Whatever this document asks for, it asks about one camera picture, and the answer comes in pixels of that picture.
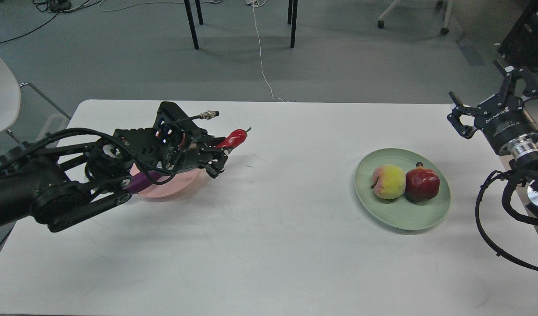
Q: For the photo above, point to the purple eggplant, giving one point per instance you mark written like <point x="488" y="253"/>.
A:
<point x="141" y="181"/>

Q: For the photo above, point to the white rolling chair base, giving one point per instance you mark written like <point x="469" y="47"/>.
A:
<point x="399" y="15"/>

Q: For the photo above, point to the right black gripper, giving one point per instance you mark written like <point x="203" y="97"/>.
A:
<point x="508" y="125"/>

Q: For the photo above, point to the white chair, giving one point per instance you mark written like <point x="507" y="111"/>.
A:
<point x="10" y="100"/>

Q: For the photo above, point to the yellow-red peach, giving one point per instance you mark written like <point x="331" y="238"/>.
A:
<point x="389" y="182"/>

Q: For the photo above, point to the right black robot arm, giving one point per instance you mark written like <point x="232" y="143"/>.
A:
<point x="520" y="194"/>

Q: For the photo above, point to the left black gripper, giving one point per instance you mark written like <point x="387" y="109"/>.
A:
<point x="173" y="144"/>

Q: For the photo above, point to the pink plate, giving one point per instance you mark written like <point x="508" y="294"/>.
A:
<point x="181" y="184"/>

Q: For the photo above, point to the red chili pepper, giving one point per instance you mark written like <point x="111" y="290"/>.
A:
<point x="236" y="138"/>

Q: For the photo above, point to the green plate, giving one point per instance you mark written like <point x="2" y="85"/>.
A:
<point x="401" y="213"/>

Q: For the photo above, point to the black cabinet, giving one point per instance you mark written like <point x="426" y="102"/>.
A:
<point x="520" y="47"/>

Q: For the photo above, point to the red pomegranate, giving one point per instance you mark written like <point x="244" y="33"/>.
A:
<point x="422" y="183"/>

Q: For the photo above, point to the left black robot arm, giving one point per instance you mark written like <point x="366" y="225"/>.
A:
<point x="77" y="173"/>

